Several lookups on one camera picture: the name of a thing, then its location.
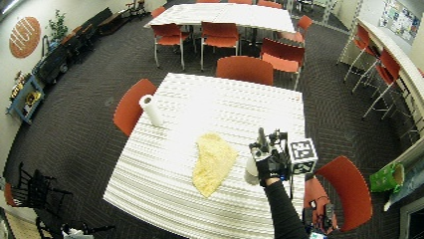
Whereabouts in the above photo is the white bottle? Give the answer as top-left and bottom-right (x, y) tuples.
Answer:
(243, 156), (261, 186)

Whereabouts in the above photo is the white marker cube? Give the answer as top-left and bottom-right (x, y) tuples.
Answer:
(285, 138), (319, 175)

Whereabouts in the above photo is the yellow cloth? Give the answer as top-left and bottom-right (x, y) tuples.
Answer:
(191, 132), (239, 199)

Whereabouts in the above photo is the orange plastic chair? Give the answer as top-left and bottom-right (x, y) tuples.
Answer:
(113, 78), (159, 137)
(214, 55), (275, 87)
(303, 155), (374, 233)

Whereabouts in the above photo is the white paper towel roll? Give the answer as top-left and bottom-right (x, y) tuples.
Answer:
(138, 94), (166, 127)

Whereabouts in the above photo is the black equipment bundle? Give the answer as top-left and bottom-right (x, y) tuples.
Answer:
(303, 195), (339, 236)

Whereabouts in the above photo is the green packet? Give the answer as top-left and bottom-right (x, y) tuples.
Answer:
(368, 162), (406, 194)

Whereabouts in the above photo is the group of orange chairs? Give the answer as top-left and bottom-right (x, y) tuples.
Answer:
(150, 0), (315, 91)

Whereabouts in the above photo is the orange bar stool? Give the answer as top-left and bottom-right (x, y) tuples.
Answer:
(343, 23), (373, 84)
(361, 49), (404, 120)

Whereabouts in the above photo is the long white table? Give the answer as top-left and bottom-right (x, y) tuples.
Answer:
(144, 2), (296, 34)

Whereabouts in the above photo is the white curved counter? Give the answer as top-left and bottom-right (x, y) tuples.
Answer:
(354, 18), (424, 113)

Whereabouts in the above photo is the black bench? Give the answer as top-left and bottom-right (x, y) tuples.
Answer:
(71, 7), (117, 38)

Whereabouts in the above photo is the black cart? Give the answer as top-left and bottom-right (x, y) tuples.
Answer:
(32, 46), (71, 86)

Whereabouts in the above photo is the black folding chair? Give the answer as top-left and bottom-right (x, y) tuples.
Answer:
(4, 161), (74, 213)

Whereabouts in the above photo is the blue shelf unit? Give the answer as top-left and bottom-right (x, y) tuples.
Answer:
(5, 74), (46, 125)

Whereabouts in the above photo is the green potted plant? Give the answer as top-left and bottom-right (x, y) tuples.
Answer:
(46, 9), (70, 44)

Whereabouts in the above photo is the wall notice board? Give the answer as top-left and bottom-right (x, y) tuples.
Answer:
(378, 0), (421, 43)

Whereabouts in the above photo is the round orange wall sign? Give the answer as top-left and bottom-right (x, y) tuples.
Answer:
(8, 16), (42, 59)

